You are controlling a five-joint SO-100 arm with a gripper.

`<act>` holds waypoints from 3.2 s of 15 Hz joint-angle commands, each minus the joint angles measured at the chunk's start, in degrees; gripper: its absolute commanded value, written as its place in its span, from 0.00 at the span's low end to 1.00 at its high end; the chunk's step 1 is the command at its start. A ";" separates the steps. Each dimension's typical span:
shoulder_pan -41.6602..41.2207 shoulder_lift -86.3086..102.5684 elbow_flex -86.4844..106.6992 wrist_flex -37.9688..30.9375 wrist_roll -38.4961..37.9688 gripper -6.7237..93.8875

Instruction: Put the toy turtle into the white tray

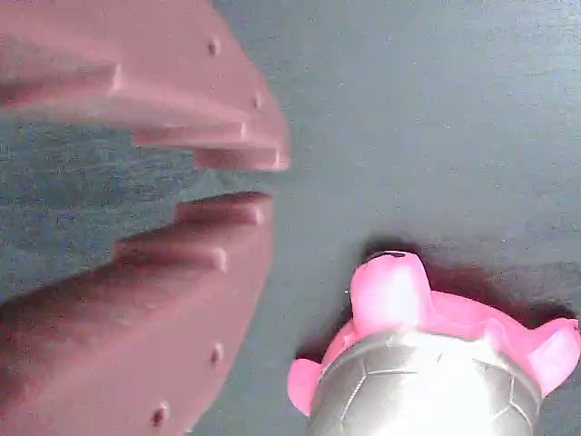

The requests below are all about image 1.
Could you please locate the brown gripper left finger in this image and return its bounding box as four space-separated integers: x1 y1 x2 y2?
0 191 274 436

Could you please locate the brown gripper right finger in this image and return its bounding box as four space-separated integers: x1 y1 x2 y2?
0 0 292 172

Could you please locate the pink turtle toy silver shell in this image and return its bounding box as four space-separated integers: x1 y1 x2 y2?
288 248 581 436

